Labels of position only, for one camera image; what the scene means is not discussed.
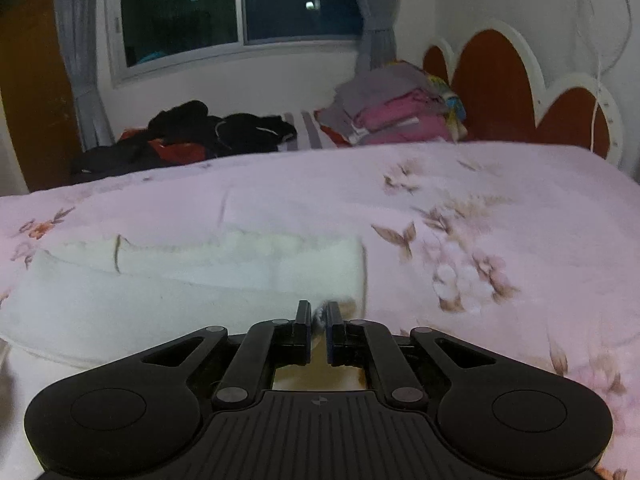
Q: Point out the white fleece cloth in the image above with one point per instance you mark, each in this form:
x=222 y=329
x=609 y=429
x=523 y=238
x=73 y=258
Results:
x=175 y=300

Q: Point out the red garment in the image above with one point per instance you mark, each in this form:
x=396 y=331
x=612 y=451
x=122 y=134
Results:
x=177 y=151

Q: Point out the pink floral blanket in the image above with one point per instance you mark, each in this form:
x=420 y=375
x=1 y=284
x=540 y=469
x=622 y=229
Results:
x=500 y=200

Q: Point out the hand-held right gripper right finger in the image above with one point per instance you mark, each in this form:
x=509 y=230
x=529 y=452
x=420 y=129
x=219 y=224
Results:
x=331 y=336

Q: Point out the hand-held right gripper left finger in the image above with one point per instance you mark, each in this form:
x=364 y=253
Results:
x=301 y=336

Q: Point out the window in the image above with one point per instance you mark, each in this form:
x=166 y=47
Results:
x=210 y=5

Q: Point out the grey curtain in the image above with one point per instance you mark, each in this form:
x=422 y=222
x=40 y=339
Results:
x=377 y=15
x=80 y=50

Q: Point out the pile of black clothes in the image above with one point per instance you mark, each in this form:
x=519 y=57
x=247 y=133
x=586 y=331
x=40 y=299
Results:
x=240 y=130

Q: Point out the wooden door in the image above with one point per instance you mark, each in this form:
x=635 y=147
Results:
x=35 y=90

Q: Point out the stack of folded clothes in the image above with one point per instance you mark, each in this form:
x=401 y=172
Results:
x=395 y=110

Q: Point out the red and white headboard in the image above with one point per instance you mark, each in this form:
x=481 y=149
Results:
x=492 y=85

